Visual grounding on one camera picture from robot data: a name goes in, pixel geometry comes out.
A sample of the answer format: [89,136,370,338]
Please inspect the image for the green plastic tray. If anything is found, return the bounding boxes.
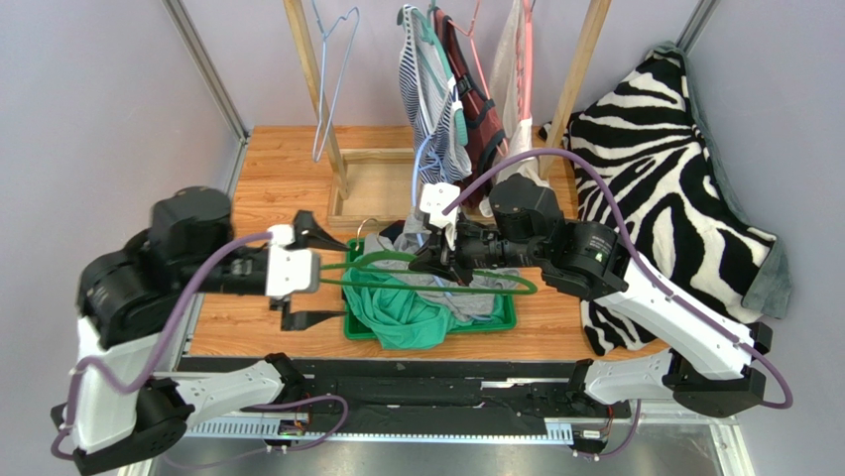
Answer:
[321,233,537,350]

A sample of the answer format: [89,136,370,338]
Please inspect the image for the zebra print blanket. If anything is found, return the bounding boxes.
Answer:
[561,43,792,324]

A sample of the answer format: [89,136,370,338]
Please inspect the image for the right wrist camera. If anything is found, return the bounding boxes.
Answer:
[419,182,461,250]

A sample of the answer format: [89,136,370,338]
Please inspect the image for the thin pink wire hanger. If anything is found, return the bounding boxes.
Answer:
[448,0,492,99]

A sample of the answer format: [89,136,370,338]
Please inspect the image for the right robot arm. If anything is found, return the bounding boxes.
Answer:
[410,176,772,417]

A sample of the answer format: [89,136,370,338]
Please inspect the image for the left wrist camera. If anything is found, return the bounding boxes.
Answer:
[265,224,320,298]

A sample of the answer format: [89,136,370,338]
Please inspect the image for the wooden clothes rack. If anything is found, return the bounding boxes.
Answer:
[284,1,611,232]

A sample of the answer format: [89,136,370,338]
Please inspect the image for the green velvet hanger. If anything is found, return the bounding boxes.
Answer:
[319,217,539,296]

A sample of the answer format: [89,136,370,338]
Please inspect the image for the navy maroon tank top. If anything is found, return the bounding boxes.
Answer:
[378,220,406,243]

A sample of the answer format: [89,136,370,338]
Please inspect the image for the blue striped tank top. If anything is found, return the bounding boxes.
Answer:
[397,4,472,183]

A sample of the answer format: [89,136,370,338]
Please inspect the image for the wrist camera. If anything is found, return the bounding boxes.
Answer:
[419,182,461,250]
[265,224,320,298]

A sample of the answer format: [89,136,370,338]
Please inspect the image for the green tank top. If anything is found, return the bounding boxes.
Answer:
[342,287,518,350]

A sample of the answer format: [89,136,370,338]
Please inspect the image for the pink plastic hanger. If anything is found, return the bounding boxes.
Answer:
[517,0,534,120]

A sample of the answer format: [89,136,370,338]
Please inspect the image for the white tank top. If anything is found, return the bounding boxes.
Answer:
[479,0,553,219]

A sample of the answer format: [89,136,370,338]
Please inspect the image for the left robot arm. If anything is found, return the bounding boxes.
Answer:
[52,186,345,475]

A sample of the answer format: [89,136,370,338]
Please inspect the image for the teal plastic hanger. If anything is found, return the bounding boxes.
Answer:
[410,7,468,147]

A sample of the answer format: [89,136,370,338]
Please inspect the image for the maroon printed tank top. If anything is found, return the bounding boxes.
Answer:
[432,7,506,188]

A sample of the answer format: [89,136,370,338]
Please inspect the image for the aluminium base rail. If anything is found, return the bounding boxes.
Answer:
[131,358,754,475]

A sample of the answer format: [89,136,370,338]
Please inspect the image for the light blue plastic hanger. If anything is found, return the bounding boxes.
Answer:
[411,134,458,298]

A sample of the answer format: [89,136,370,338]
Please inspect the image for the grey tank top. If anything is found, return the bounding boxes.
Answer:
[363,211,500,322]

